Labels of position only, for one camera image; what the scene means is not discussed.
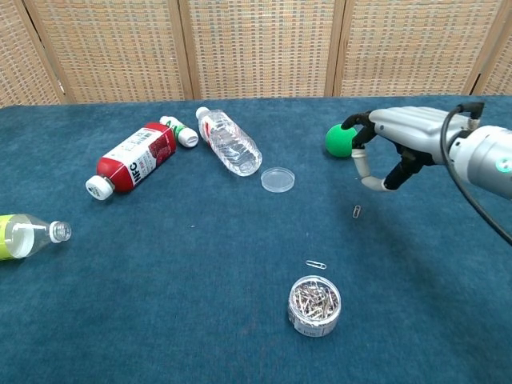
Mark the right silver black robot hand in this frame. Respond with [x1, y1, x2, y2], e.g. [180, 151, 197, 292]
[340, 106, 465, 193]

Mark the clear jar of paper clips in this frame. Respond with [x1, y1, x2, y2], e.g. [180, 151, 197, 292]
[287, 274, 342, 338]

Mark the green foam ball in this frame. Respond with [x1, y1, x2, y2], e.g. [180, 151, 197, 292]
[325, 123, 358, 158]

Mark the clear round plastic lid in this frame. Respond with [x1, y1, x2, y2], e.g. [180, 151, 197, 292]
[260, 166, 297, 194]

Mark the woven wooden folding screen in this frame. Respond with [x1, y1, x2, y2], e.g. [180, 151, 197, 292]
[0, 0, 512, 108]

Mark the clear plastic water bottle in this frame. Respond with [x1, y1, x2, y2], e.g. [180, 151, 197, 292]
[195, 106, 263, 178]

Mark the small white green bottle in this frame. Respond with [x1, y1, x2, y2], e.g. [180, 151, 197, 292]
[158, 115, 199, 149]

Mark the red white juice bottle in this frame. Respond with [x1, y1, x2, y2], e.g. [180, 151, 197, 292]
[85, 122, 178, 201]

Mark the blue felt table cover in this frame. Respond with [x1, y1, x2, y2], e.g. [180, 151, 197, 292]
[0, 94, 512, 384]

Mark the empty yellow-green label bottle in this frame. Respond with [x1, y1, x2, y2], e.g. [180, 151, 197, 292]
[0, 214, 73, 262]

